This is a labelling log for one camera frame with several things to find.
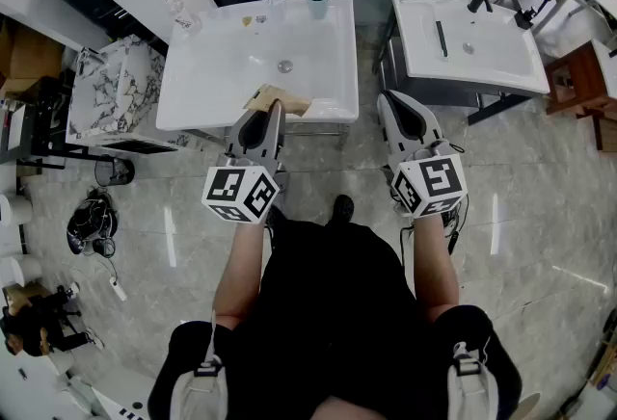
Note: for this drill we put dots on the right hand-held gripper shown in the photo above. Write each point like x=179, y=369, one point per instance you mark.
x=438, y=177

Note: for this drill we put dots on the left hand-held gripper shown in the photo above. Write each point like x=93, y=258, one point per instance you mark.
x=226, y=189

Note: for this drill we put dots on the teal cup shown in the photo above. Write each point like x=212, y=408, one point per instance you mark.
x=317, y=4

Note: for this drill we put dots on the person's right forearm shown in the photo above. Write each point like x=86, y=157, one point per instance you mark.
x=434, y=269

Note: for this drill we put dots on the person's left forearm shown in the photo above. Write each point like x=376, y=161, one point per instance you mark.
x=241, y=273

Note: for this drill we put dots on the silver sink drain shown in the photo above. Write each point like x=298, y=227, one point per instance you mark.
x=468, y=47
x=285, y=66

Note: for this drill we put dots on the white rectangular sink basin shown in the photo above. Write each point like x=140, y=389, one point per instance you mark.
x=217, y=71

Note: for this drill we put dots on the person's black shoe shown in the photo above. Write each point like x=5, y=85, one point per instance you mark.
x=343, y=208

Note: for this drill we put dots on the small yellow soap piece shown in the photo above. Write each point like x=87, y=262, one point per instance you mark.
x=246, y=21

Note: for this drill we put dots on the white sink on black stand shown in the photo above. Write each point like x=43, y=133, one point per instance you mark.
x=496, y=57

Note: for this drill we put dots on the clear glass holder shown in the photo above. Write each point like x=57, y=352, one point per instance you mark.
x=185, y=18

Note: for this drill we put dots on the marble patterned cabinet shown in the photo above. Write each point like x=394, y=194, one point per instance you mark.
x=96, y=100

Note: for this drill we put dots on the brown wooden stool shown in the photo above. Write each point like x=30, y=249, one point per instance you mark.
x=578, y=76

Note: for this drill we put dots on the person's black clothing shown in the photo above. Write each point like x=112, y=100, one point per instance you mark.
x=337, y=312

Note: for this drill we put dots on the white power adapter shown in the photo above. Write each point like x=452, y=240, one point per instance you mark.
x=118, y=289

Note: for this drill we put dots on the black metal shelf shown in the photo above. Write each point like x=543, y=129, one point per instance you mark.
x=43, y=129

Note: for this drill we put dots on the brown cardboard box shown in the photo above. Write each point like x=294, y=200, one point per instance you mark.
x=29, y=57

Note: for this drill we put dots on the black tripod equipment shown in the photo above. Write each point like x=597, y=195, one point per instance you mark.
x=34, y=322

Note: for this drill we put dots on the white bathtub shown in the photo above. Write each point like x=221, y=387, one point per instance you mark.
x=58, y=389

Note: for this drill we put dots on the black sink stand frame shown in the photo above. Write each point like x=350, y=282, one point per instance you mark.
x=487, y=110

